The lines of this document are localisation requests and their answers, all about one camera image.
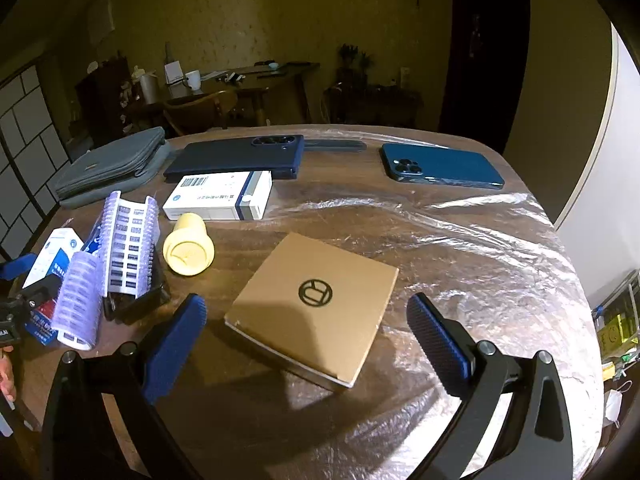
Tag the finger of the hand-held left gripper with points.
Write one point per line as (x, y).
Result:
(14, 268)

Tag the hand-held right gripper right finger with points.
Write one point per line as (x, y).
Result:
(442, 347)

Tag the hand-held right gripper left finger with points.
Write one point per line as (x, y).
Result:
(176, 350)

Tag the blue red packet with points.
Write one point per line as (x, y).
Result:
(42, 329)

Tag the lilac hair roller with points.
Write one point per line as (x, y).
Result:
(77, 300)

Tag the white blue packet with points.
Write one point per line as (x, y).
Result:
(54, 250)

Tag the yellow plastic cup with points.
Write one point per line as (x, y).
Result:
(187, 252)

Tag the large purple hair roller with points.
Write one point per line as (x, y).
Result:
(127, 245)

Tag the brown square cardboard box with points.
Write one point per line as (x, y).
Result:
(310, 310)

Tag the white medicine box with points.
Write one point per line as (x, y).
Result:
(215, 196)

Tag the person's left hand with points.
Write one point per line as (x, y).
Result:
(7, 377)

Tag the sliding paper door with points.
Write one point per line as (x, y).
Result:
(25, 150)

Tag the grey zip pouch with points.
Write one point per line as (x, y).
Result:
(105, 167)

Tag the blue smartphone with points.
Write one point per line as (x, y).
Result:
(450, 167)

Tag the white face mask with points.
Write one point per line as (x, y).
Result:
(616, 404)

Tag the dark tall cabinet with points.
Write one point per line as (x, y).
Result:
(102, 100)

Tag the dark blue cased phone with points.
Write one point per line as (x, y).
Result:
(235, 157)

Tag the white jug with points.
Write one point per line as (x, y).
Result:
(148, 87)

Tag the white fridge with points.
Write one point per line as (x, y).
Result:
(605, 170)

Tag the wooden chair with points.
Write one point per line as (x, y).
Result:
(200, 107)

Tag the dark low cabinet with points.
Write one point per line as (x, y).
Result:
(375, 105)

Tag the white standing card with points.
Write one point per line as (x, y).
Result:
(173, 72)

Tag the white mug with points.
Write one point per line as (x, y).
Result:
(193, 80)

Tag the wooden desk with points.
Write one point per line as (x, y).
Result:
(260, 80)

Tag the potted plant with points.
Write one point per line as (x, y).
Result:
(356, 62)

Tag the dark door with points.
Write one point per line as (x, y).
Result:
(482, 50)

